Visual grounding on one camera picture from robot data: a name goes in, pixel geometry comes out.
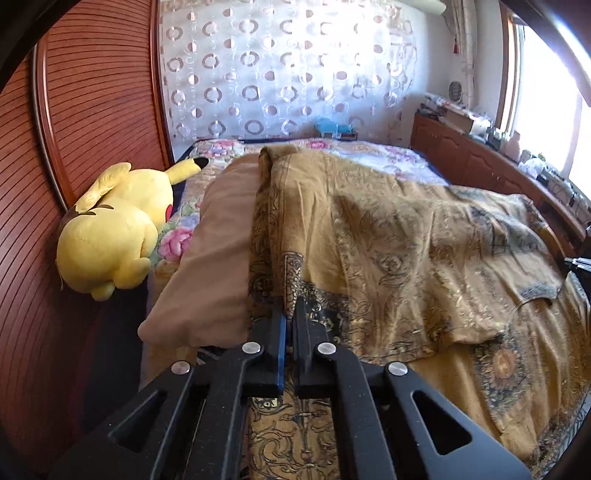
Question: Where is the yellow plush toy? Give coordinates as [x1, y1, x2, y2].
[55, 157, 208, 302]

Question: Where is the cardboard box with cloth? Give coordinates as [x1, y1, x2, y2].
[418, 92, 467, 116]

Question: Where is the beige window curtain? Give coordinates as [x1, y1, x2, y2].
[445, 0, 478, 112]

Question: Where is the golden patterned garment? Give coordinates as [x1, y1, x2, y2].
[139, 144, 591, 480]

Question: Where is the circle pattern sheer curtain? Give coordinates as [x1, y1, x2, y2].
[159, 0, 416, 141]

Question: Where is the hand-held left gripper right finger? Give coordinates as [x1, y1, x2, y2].
[292, 295, 532, 480]

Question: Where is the wooden louvered wardrobe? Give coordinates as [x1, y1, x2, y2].
[0, 0, 175, 467]

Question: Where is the floral quilt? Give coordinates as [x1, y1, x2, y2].
[152, 136, 451, 278]

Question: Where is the wooden framed window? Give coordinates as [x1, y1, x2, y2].
[499, 9, 591, 185]

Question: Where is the small blue box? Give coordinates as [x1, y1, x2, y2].
[314, 116, 358, 140]

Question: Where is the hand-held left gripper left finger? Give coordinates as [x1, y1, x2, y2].
[48, 311, 288, 480]

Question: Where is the long wooden cabinet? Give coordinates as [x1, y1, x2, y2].
[411, 113, 589, 259]

